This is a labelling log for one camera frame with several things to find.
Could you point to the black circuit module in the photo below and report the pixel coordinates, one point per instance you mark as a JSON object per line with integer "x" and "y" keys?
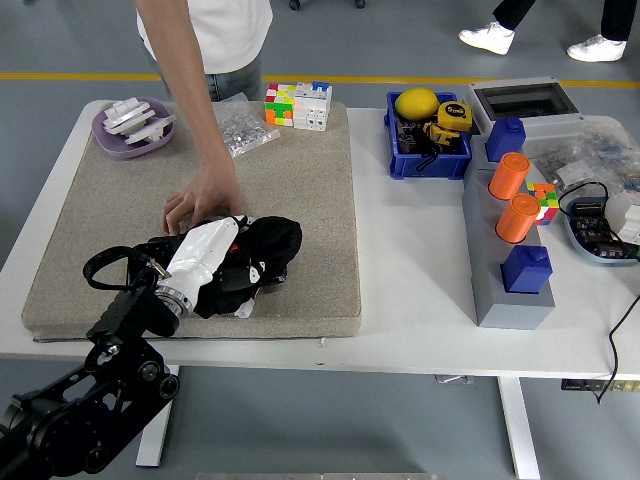
{"x": 408, "y": 142}

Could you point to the white plastic bracket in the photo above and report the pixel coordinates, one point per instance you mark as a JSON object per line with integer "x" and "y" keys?
{"x": 148, "y": 129}
{"x": 125, "y": 112}

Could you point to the blue block with knob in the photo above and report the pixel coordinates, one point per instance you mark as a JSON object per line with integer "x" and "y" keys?
{"x": 505, "y": 140}
{"x": 526, "y": 272}

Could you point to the black table control box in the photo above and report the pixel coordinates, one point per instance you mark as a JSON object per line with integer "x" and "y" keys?
{"x": 579, "y": 385}

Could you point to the orange cylinder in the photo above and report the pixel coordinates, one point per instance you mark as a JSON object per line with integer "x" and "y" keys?
{"x": 507, "y": 177}
{"x": 516, "y": 222}

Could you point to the clear bag of parts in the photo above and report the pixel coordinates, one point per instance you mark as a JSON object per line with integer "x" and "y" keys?
{"x": 588, "y": 150}

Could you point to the white plastic component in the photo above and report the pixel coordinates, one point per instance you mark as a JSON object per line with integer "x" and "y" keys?
{"x": 624, "y": 212}

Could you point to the yellow tape measure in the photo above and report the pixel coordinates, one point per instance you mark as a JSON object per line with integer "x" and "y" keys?
{"x": 453, "y": 114}

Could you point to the metal bracket under table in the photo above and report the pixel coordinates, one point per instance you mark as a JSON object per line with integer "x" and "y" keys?
{"x": 454, "y": 379}

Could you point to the grey block holder base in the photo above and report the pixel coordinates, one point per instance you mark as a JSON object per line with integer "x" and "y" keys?
{"x": 513, "y": 312}

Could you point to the yellow lemon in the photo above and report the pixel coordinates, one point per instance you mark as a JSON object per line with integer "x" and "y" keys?
{"x": 416, "y": 102}

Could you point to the white and blue block cube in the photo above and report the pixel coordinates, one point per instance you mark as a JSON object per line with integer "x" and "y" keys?
{"x": 311, "y": 107}

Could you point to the black rag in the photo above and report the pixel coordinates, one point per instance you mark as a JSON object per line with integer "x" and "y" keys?
{"x": 280, "y": 240}

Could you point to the person's right forearm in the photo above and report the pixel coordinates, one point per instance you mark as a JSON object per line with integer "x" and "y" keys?
{"x": 197, "y": 115}

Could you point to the purple tray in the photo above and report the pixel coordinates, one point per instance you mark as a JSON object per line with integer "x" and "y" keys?
{"x": 111, "y": 145}

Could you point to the small colourful puzzle cube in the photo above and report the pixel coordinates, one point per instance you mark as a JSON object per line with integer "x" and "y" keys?
{"x": 546, "y": 205}

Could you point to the grey-blue tray with electronics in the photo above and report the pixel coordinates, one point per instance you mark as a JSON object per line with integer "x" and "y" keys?
{"x": 593, "y": 235}

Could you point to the person's right hand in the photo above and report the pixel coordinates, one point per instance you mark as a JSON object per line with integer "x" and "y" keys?
{"x": 210, "y": 192}

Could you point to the yellow and black tool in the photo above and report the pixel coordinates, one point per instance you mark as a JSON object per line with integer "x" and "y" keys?
{"x": 438, "y": 134}

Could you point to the clear bag of screws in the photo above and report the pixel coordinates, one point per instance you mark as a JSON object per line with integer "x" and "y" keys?
{"x": 247, "y": 132}

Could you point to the grey-brown mat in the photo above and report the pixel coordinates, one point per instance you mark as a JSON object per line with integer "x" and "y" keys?
{"x": 300, "y": 200}

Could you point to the blue plastic bin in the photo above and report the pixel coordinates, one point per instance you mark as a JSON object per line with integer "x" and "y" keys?
{"x": 433, "y": 167}

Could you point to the white table leg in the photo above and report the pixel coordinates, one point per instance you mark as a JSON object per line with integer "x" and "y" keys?
{"x": 157, "y": 440}
{"x": 517, "y": 430}

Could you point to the person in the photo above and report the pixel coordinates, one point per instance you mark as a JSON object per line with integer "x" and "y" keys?
{"x": 487, "y": 37}
{"x": 235, "y": 30}

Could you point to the grey electrical enclosure box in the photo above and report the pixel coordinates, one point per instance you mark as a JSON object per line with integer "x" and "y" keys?
{"x": 553, "y": 127}

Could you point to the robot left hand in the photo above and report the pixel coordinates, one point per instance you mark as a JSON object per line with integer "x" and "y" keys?
{"x": 200, "y": 250}

